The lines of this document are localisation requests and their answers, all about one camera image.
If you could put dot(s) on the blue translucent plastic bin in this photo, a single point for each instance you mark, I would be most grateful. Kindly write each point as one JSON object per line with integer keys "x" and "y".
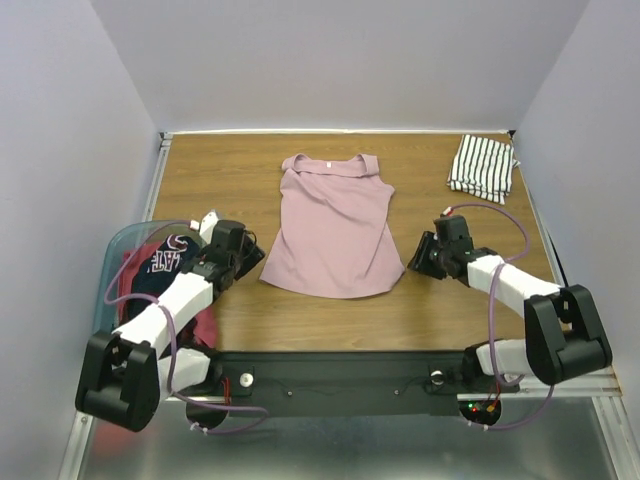
{"x": 106, "y": 317}

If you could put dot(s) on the aluminium frame rail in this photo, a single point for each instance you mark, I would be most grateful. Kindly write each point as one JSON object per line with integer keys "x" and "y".
{"x": 239, "y": 175}

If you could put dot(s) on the red tank top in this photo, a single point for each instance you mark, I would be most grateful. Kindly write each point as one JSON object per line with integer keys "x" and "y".
{"x": 152, "y": 270}

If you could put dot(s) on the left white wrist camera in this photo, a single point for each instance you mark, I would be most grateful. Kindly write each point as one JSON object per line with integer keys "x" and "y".
{"x": 204, "y": 228}

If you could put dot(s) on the pink tank top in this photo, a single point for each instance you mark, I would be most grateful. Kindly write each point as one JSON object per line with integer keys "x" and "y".
{"x": 334, "y": 240}

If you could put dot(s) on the black white striped tank top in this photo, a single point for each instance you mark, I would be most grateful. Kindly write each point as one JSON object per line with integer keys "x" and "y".
{"x": 483, "y": 167}

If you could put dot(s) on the navy tank top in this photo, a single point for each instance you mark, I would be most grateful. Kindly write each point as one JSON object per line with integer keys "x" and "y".
{"x": 131, "y": 308}

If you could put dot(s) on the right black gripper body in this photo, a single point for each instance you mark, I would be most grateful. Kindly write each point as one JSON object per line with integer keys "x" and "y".
{"x": 423, "y": 254}

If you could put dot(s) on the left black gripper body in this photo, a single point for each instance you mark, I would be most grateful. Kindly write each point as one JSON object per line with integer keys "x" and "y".
{"x": 248, "y": 258}

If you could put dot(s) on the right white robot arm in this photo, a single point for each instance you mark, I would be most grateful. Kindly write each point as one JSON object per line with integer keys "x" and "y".
{"x": 564, "y": 337}

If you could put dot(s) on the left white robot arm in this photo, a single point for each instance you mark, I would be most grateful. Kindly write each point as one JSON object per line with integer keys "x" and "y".
{"x": 128, "y": 372}

